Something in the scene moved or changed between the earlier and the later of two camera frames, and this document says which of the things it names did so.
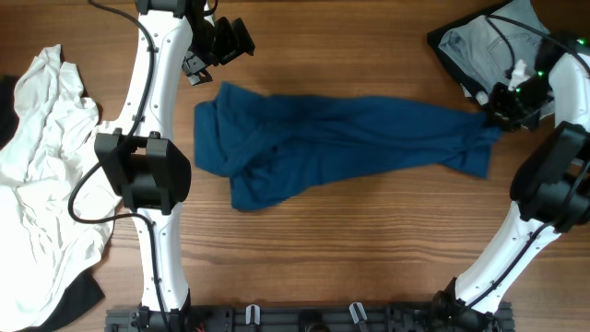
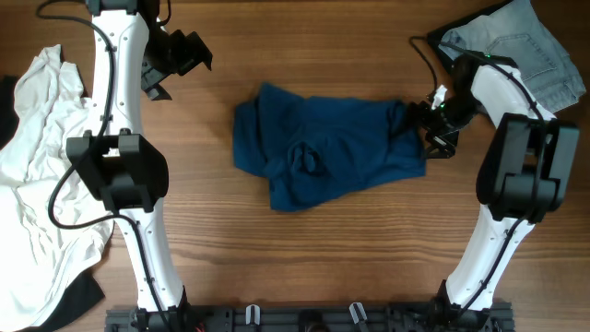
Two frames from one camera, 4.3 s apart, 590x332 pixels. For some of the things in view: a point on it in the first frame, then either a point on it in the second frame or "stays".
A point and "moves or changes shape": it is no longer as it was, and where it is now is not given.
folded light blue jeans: [481, 55] stays
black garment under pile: [86, 290] stays
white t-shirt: [57, 204] stays
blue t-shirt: [272, 148] moves or changes shape
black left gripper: [231, 48] → [194, 54]
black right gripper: [498, 113] → [444, 144]
